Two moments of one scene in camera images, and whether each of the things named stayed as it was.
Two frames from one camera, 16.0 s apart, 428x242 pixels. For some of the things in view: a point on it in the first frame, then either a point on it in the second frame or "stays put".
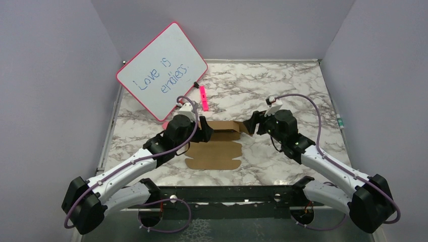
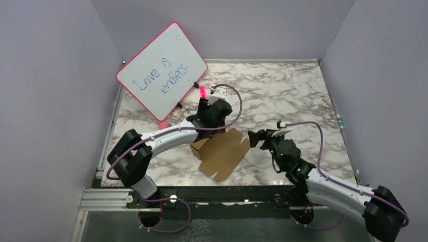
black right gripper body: [267, 124] to [272, 143]
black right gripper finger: [250, 124] to [255, 137]
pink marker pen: [204, 99] stays put
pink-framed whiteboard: [162, 73] stays put
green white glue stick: [340, 121] stays put
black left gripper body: [190, 133] to [203, 106]
